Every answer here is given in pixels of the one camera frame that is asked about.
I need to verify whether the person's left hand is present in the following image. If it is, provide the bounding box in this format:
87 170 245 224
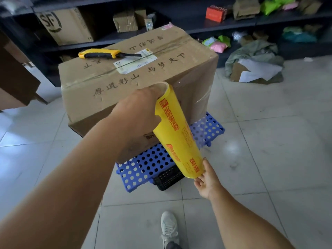
108 84 170 143

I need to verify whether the person's right hand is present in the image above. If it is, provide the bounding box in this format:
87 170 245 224
193 158 223 201

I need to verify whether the black plastic crate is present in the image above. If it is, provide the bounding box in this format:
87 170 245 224
152 165 185 192

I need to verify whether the small brown cardboard box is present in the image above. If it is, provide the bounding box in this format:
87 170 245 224
135 9 148 29

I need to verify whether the white paper sheet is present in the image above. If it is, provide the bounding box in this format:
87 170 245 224
237 58 283 83

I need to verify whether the person's right forearm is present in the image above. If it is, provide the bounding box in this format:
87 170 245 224
209 186 295 249

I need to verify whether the red box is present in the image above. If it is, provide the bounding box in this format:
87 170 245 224
205 5 228 23

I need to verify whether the bright green mailer bag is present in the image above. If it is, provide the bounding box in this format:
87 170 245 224
260 0 296 15

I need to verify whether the yellow black utility knife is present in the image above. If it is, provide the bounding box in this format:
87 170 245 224
78 48 142 60

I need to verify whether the crumpled taped cardboard box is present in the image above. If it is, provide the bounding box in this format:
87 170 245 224
113 11 138 33

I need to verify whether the cardboard box with black logo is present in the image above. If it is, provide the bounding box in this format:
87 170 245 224
36 7 94 46

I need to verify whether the blue perforated plastic pallet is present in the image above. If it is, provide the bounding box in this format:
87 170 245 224
115 112 225 193

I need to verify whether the person's left shoe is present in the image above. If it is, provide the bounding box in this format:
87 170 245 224
160 211 180 249

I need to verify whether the small patterned carton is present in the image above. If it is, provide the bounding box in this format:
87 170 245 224
144 12 157 31

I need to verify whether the yellow stretch film roll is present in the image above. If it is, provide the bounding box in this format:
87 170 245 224
152 82 205 179

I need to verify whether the large brown cardboard box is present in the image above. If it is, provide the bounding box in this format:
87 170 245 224
58 24 219 164

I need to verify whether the pink packet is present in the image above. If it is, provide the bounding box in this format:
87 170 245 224
209 41 228 54

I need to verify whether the dark metal shelving unit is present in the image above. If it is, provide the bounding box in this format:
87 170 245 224
0 0 332 87

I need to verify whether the green fabric sack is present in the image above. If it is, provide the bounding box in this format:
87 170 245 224
224 39 285 85

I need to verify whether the person's left forearm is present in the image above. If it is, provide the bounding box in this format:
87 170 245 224
0 116 146 249

